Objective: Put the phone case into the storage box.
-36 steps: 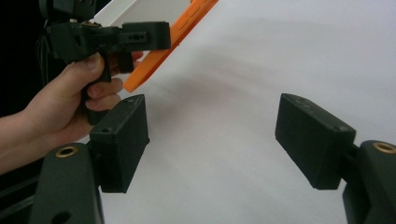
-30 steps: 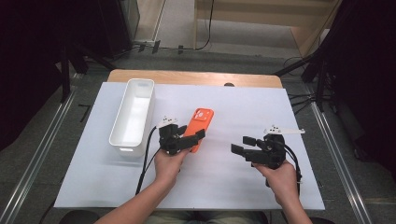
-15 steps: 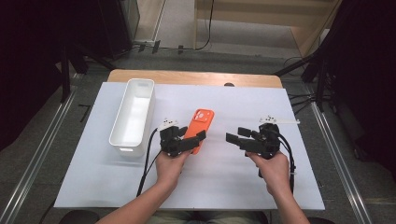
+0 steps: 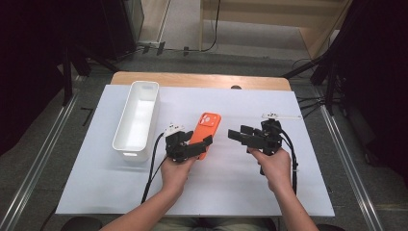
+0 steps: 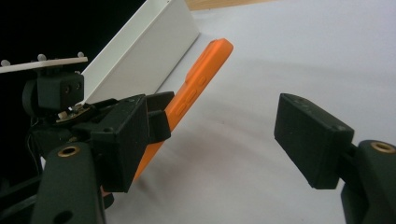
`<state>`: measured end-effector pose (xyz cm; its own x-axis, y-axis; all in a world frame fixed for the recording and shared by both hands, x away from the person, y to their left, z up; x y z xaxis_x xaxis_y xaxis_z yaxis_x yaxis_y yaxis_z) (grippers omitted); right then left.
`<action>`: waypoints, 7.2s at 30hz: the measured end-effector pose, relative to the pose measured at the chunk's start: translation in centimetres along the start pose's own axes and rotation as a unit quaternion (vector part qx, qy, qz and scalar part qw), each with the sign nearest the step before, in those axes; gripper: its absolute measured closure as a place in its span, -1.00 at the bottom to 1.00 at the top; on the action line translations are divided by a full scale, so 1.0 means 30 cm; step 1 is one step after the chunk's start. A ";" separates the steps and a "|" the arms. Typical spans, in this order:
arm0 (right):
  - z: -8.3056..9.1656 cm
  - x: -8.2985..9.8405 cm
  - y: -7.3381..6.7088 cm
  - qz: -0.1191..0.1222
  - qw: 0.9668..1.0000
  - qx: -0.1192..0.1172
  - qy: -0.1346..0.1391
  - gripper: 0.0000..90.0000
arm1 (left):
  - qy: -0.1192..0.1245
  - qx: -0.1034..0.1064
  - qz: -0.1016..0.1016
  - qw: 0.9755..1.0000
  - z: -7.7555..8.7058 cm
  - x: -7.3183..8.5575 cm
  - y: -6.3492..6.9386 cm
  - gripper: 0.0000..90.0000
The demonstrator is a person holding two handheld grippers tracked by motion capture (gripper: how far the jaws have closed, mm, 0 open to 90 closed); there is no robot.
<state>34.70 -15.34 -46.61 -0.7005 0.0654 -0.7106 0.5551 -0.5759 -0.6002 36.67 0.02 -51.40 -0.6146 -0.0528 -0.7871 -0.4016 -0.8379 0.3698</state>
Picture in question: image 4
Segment person's right hand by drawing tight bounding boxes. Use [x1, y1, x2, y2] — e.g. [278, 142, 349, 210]
[248, 146, 293, 194]

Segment dark cabinet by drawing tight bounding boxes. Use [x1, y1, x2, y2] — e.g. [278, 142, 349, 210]
[99, 0, 145, 62]

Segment black floor cables bundle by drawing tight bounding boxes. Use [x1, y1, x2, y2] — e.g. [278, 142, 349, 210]
[296, 94, 332, 118]

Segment left hand-held gripper cable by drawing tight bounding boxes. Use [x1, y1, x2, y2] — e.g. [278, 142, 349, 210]
[140, 132, 168, 205]

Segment black background cable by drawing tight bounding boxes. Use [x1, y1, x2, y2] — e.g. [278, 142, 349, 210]
[134, 0, 222, 54]

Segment person's left hand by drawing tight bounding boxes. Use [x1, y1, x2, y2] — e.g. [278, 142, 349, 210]
[159, 153, 199, 194]

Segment white plastic storage bin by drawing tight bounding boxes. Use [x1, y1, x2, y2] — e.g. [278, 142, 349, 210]
[112, 80, 162, 163]

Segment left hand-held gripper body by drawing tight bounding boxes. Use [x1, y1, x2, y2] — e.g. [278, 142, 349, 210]
[164, 122, 194, 164]

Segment person's olive pants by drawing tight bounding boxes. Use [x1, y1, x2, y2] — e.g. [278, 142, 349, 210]
[153, 217, 277, 231]

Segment black metal stand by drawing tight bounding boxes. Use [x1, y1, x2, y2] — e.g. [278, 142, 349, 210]
[61, 44, 120, 107]
[282, 54, 342, 116]

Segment hand-held gripper cable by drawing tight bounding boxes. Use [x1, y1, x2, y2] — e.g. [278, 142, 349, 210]
[275, 124, 300, 196]
[140, 132, 168, 205]

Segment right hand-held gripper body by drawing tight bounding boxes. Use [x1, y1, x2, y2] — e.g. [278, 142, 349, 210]
[246, 112, 303, 157]

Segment white table board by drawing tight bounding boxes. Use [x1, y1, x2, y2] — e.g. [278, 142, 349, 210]
[55, 84, 336, 218]

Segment dark curtain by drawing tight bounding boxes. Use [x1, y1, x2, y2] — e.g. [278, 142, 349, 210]
[333, 0, 408, 182]
[0, 0, 109, 157]

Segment metal floor rail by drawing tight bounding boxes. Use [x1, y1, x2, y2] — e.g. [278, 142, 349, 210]
[319, 104, 384, 231]
[0, 92, 80, 231]

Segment light wooden shelf unit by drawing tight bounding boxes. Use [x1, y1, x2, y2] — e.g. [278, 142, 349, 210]
[199, 0, 354, 61]

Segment right hand-held gripper cable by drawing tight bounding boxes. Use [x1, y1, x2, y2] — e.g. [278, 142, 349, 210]
[275, 124, 300, 196]

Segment orange phone case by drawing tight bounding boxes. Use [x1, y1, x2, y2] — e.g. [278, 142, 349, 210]
[188, 112, 223, 161]

